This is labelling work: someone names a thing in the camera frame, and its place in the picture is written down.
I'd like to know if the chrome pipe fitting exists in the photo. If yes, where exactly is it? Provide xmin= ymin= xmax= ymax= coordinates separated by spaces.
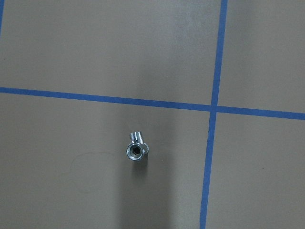
xmin=126 ymin=131 xmax=149 ymax=161

